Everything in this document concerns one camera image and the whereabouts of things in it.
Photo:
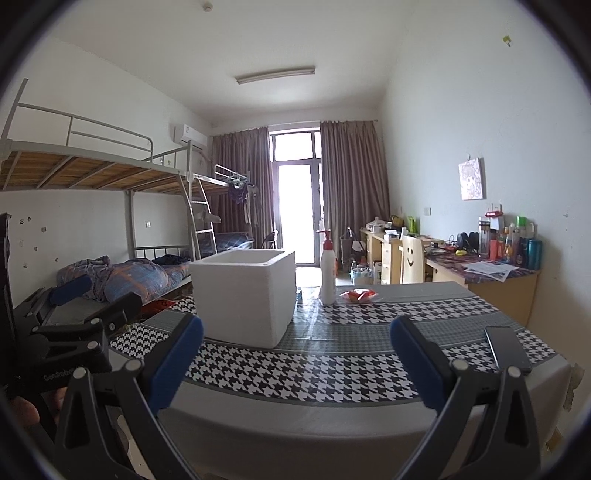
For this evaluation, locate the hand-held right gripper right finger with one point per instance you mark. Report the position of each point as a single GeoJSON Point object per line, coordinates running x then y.
{"type": "Point", "coordinates": [415, 364]}

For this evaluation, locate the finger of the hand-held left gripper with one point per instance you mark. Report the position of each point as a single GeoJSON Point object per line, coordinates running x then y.
{"type": "Point", "coordinates": [115, 309]}
{"type": "Point", "coordinates": [69, 286]}

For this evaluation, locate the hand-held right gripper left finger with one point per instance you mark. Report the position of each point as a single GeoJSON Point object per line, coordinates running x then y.
{"type": "Point", "coordinates": [178, 360]}

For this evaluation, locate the white foam box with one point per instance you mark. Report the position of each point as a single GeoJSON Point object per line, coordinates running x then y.
{"type": "Point", "coordinates": [240, 300]}

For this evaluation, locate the person's left hand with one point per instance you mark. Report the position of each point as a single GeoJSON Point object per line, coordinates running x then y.
{"type": "Point", "coordinates": [25, 410]}

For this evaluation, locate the plaid quilt bundle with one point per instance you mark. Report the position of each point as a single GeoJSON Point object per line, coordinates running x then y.
{"type": "Point", "coordinates": [134, 277]}

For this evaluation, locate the red plastic bag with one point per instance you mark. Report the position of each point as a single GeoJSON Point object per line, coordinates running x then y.
{"type": "Point", "coordinates": [164, 308]}

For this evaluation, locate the red packet in clear wrap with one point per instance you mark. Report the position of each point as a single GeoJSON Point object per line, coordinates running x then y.
{"type": "Point", "coordinates": [360, 296]}

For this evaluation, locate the black smartphone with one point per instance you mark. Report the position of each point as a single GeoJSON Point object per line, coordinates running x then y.
{"type": "Point", "coordinates": [508, 348]}

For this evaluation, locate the white basket of bottles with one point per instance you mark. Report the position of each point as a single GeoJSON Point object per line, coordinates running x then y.
{"type": "Point", "coordinates": [361, 277]}

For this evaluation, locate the wooden chair with smiley face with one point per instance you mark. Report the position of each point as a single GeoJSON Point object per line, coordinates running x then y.
{"type": "Point", "coordinates": [411, 261]}

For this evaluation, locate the wooden desk with patterned cover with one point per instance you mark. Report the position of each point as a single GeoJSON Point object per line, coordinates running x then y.
{"type": "Point", "coordinates": [503, 295]}

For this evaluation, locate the houndstooth tablecloth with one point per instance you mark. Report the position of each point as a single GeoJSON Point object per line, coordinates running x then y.
{"type": "Point", "coordinates": [300, 364]}

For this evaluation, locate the cluttered wooden desk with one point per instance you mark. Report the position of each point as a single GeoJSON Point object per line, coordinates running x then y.
{"type": "Point", "coordinates": [376, 254]}

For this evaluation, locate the large metal bunk bed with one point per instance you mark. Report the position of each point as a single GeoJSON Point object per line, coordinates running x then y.
{"type": "Point", "coordinates": [83, 168]}

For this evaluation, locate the printed papers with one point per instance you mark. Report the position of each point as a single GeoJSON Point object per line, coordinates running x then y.
{"type": "Point", "coordinates": [489, 270]}

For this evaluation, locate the white pump bottle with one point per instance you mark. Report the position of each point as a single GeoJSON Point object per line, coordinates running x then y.
{"type": "Point", "coordinates": [328, 277]}

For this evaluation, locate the metal bunk bed ladder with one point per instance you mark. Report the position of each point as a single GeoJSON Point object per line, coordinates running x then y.
{"type": "Point", "coordinates": [203, 221]}

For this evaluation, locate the blue bedding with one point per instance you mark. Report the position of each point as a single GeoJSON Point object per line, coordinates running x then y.
{"type": "Point", "coordinates": [233, 241]}

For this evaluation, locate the black trolley bag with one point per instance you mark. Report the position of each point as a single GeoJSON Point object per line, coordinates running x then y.
{"type": "Point", "coordinates": [352, 249]}

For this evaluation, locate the black headphones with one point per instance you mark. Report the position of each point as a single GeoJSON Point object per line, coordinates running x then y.
{"type": "Point", "coordinates": [468, 241]}

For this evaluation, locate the green paper bag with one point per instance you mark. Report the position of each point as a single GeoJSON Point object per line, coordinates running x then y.
{"type": "Point", "coordinates": [412, 225]}

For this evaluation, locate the black folding chair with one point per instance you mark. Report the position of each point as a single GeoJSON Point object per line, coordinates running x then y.
{"type": "Point", "coordinates": [270, 241]}

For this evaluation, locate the cluster of toiletry bottles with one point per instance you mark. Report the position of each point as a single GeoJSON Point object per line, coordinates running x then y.
{"type": "Point", "coordinates": [512, 244]}

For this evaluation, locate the dark hanging clothes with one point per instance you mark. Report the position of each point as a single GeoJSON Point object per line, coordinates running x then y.
{"type": "Point", "coordinates": [238, 194]}

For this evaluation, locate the small metal bunk bed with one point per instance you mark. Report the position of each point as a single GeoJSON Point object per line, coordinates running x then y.
{"type": "Point", "coordinates": [226, 177]}

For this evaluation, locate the white air conditioner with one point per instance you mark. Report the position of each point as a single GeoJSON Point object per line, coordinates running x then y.
{"type": "Point", "coordinates": [189, 135]}

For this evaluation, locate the narrow brown curtain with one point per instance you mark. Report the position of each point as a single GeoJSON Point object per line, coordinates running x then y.
{"type": "Point", "coordinates": [240, 166]}

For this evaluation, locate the wide brown curtain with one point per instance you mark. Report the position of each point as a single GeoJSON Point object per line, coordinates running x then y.
{"type": "Point", "coordinates": [355, 184]}

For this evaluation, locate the glass balcony door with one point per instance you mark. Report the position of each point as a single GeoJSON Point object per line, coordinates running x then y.
{"type": "Point", "coordinates": [295, 198]}

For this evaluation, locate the ceiling tube light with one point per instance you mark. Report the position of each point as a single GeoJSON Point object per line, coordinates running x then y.
{"type": "Point", "coordinates": [274, 76]}

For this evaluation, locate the wall poster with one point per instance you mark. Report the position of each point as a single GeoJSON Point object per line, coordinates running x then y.
{"type": "Point", "coordinates": [472, 179]}

